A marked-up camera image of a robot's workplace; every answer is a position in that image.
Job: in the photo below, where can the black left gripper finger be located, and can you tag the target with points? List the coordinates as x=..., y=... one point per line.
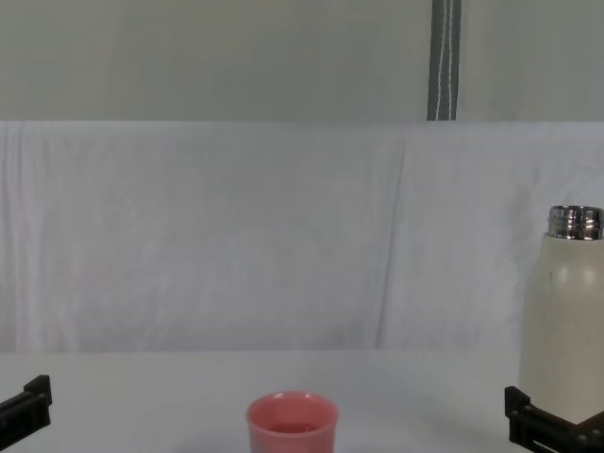
x=33, y=406

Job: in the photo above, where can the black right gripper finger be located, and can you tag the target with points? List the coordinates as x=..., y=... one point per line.
x=521, y=417

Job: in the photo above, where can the cream vacuum bottle steel neck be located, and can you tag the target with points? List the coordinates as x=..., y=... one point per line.
x=566, y=307

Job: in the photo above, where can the pink cup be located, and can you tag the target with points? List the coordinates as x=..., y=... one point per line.
x=292, y=436

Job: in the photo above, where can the white table cloth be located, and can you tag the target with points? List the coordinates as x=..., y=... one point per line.
x=236, y=236

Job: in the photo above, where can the white curtain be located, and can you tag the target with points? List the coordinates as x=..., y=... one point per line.
x=212, y=56
x=533, y=56

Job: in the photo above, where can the grey striped post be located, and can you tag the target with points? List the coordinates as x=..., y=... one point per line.
x=443, y=56

